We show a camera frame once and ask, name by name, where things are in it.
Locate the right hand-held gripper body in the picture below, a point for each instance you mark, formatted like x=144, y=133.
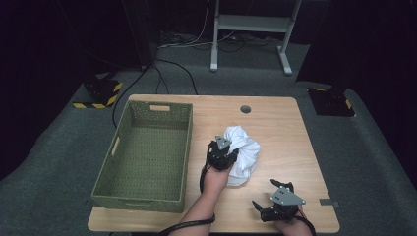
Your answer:
x=282, y=203

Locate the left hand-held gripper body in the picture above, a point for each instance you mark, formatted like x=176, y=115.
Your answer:
x=219, y=155

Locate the white cloth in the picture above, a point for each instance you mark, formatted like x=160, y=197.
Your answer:
x=244, y=154

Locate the green woven basket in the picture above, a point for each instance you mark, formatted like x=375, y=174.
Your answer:
x=147, y=154

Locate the person's right hand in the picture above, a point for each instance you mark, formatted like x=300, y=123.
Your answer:
x=291, y=224

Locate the person's left hand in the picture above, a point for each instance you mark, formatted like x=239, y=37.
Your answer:
x=214, y=180

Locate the grey tape strip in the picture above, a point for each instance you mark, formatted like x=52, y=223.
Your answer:
x=328, y=202

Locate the black base with hazard tape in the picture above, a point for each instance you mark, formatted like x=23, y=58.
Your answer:
x=101, y=93
x=331, y=103

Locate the grey metal stand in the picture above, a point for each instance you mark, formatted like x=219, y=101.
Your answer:
x=252, y=23

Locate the black upright post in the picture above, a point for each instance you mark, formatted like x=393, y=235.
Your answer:
x=139, y=32

